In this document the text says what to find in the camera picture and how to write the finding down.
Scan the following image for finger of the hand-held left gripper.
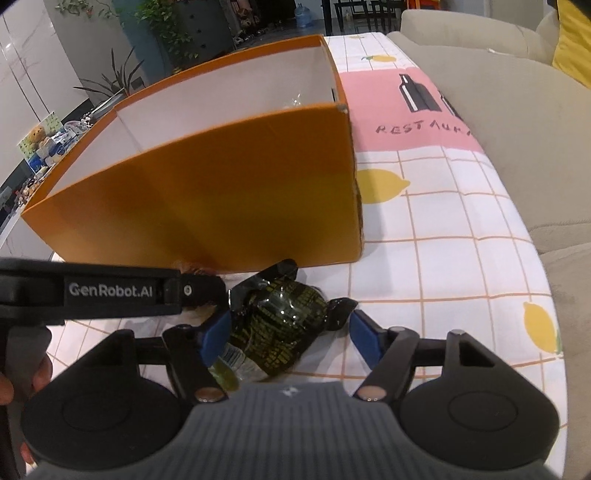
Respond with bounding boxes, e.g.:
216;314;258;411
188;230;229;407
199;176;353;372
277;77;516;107
179;274;230;309

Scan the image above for orange cardboard box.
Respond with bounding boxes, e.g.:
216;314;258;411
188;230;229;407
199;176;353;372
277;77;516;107
21;33;365;273

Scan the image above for lemon print checked tablecloth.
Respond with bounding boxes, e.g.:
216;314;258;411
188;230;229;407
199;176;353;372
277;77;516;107
44;32;566;398

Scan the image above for person's left hand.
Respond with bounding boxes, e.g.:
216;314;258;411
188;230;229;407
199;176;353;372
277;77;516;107
0;356;53;464

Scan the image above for black yellow snack packet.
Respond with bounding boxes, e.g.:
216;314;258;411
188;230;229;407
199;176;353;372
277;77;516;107
210;259;359;384

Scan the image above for green trailing plant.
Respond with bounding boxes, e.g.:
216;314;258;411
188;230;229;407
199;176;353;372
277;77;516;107
134;0;204;71

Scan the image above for yellow cushion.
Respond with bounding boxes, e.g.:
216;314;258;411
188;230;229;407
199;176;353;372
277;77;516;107
551;0;591;89

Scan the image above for beige sofa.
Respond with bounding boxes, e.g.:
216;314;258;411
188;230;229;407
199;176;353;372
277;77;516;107
385;7;591;480

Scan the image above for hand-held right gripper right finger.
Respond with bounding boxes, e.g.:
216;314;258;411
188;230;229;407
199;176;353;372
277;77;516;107
349;310;497;402

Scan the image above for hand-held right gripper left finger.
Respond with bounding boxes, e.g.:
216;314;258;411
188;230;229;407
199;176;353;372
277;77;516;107
99;310;232;403

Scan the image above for long leaf potted plant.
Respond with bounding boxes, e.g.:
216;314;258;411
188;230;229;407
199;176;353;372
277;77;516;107
73;46;147;108

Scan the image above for dark grey dresser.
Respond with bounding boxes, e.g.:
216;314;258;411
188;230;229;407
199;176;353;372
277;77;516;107
178;0;237;62

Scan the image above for dark dining table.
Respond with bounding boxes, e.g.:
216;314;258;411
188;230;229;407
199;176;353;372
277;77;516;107
323;0;407;36

